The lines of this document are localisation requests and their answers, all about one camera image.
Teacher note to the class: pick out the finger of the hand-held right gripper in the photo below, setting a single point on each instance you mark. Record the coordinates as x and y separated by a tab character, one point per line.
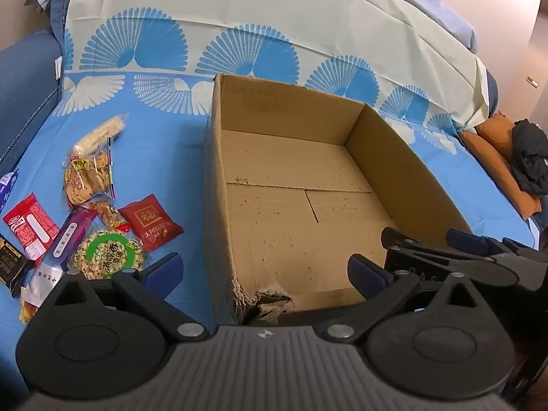
466	242
417	261

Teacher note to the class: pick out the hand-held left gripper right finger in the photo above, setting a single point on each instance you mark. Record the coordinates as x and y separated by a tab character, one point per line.
364	272

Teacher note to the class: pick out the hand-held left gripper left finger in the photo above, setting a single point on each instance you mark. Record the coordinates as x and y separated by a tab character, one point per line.
165	270

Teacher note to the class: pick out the small peanut snack packet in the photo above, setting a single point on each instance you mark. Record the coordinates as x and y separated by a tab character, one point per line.
109	215

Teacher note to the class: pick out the cardboard box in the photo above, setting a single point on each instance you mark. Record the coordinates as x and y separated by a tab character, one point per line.
291	205

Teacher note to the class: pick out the dark red snack packet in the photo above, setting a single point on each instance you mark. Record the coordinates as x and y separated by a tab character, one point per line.
150	222

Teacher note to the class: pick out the round green pea packet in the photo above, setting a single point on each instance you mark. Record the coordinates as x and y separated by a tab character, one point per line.
107	253

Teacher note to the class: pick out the orange cushion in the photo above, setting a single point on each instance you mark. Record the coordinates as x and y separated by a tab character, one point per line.
492	145

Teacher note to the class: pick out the purple and silver snack packet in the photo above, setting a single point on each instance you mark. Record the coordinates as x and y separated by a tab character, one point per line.
64	244

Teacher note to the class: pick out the black jacket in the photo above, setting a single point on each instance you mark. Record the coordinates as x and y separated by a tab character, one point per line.
531	154

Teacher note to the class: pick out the clear biscuit packet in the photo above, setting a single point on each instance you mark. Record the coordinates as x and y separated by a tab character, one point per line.
85	177

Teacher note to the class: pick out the blue fan print blanket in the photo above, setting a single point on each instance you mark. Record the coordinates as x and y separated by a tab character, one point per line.
171	145

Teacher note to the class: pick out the red packet with white label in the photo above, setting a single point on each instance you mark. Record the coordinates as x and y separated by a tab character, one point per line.
32	227

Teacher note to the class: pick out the orange snack packet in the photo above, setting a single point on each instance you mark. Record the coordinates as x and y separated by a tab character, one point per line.
26	313

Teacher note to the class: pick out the long white cracker packet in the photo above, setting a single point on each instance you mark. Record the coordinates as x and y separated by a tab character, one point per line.
100	130

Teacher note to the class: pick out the black snack packet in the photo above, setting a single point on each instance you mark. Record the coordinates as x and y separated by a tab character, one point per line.
10	262

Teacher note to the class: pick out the blue snack packet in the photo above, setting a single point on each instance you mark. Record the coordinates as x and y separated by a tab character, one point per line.
6	188

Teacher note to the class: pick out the wall switch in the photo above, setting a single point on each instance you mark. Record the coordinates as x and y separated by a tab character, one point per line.
532	80

